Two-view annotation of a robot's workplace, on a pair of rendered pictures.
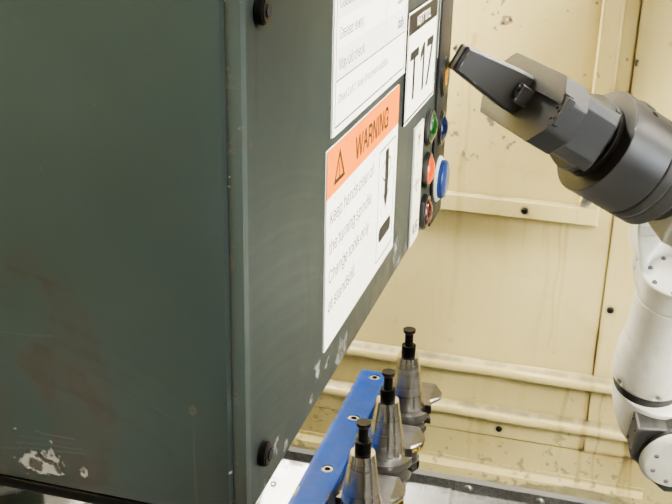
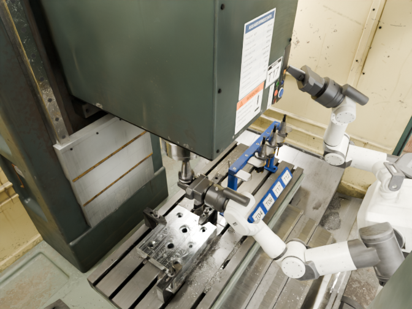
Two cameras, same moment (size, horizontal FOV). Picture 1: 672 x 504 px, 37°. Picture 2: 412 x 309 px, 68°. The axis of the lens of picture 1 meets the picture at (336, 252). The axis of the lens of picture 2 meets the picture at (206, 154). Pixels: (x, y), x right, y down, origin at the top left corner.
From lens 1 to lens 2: 0.43 m
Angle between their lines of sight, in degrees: 25
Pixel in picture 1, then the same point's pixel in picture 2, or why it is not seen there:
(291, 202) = (227, 114)
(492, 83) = (294, 74)
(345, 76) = (243, 89)
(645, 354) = (328, 135)
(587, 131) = (314, 88)
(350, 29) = (245, 81)
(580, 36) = (355, 38)
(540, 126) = (301, 86)
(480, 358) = (312, 119)
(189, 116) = (207, 105)
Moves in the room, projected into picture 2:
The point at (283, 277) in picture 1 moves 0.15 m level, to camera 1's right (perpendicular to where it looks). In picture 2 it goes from (224, 125) to (281, 137)
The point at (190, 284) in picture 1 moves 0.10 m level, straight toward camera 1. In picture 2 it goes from (206, 127) to (198, 152)
